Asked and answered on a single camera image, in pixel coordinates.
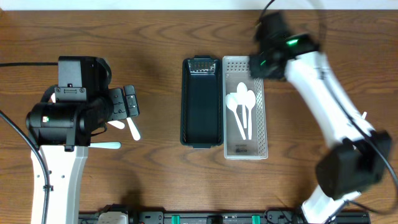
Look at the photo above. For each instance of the short white spoon left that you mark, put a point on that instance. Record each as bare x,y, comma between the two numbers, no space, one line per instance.
117,124

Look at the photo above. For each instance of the dark green plastic basket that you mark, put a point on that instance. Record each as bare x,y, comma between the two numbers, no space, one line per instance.
201,124

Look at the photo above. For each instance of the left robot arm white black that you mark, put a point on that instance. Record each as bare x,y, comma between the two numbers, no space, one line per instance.
80,106

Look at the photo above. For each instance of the white plastic spoon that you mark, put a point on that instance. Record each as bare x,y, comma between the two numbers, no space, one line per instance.
250,102
232,105
241,93

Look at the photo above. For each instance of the black mounting rail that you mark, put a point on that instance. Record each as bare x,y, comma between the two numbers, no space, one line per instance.
120,214

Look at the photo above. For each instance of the clear plastic basket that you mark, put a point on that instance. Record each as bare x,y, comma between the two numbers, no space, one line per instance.
236,70

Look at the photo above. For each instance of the fork with mint handle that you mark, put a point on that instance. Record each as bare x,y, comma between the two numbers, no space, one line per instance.
106,145

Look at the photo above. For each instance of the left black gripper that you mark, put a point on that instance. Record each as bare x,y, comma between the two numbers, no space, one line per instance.
123,104

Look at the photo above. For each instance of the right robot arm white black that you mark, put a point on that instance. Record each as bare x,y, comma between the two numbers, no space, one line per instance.
358,154

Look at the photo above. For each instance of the white plastic fork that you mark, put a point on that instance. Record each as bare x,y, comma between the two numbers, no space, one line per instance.
53,98
133,129

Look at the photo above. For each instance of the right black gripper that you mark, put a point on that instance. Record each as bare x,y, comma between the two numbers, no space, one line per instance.
258,71

